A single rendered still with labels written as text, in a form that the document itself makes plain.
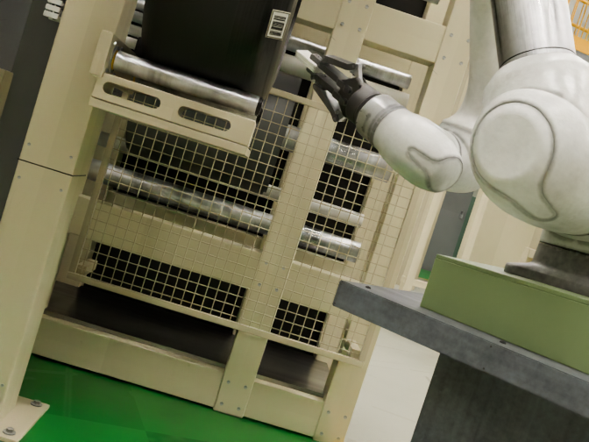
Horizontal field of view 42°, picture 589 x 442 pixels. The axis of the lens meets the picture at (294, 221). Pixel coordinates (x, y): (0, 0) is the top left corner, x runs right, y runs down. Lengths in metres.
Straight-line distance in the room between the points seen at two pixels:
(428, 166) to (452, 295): 0.29
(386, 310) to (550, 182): 0.29
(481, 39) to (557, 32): 0.37
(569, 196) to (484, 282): 0.18
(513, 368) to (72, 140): 1.19
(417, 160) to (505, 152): 0.38
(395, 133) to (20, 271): 0.97
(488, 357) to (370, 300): 0.19
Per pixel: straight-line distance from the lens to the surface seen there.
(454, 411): 1.16
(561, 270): 1.15
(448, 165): 1.30
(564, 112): 0.95
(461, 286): 1.08
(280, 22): 1.64
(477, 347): 1.00
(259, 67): 1.69
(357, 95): 1.42
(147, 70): 1.74
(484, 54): 1.43
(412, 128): 1.33
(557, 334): 1.03
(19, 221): 1.87
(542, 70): 1.01
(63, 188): 1.84
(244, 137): 1.68
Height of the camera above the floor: 0.77
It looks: 3 degrees down
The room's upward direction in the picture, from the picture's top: 18 degrees clockwise
